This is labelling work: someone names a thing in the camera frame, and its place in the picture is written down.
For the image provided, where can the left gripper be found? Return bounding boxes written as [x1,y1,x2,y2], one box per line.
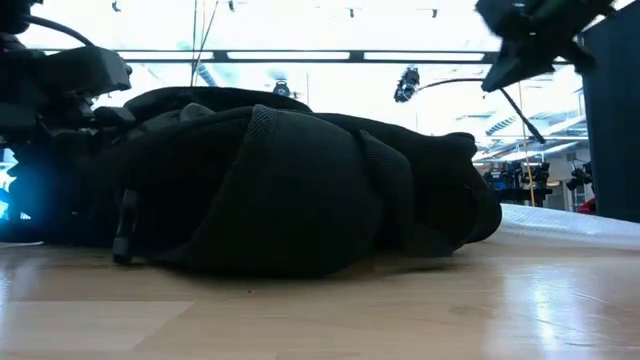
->
[0,93,137,147]

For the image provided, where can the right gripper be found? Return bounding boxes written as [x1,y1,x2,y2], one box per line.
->
[473,0,617,95]

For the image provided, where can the black backpack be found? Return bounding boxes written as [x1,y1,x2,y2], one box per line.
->
[42,85,504,279]

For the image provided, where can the black partition panel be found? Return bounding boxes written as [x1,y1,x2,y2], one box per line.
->
[581,0,640,224]

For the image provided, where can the background robot workstation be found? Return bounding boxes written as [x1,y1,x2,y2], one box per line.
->
[481,159,554,206]

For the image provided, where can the yellow pole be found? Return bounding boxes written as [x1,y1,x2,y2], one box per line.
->
[516,82,537,208]

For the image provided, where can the left wrist camera housing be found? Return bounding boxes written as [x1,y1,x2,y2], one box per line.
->
[33,45,134,100]

